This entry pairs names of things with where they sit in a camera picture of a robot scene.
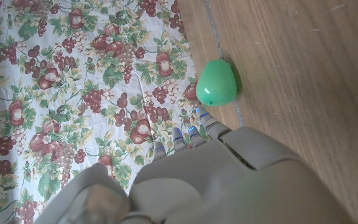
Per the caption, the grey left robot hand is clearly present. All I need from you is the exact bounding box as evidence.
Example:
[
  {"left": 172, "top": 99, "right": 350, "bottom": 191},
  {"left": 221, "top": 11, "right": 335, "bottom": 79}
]
[{"left": 34, "top": 106, "right": 356, "bottom": 224}]

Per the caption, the green ball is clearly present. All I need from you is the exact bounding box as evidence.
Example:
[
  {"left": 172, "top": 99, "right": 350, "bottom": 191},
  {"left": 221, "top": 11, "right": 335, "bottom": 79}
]
[{"left": 195, "top": 58, "right": 238, "bottom": 107}]

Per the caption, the floral fruit print backdrop cloth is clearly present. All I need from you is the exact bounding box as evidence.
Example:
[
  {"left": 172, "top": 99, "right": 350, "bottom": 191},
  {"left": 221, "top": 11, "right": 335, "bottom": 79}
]
[{"left": 0, "top": 0, "right": 213, "bottom": 224}]

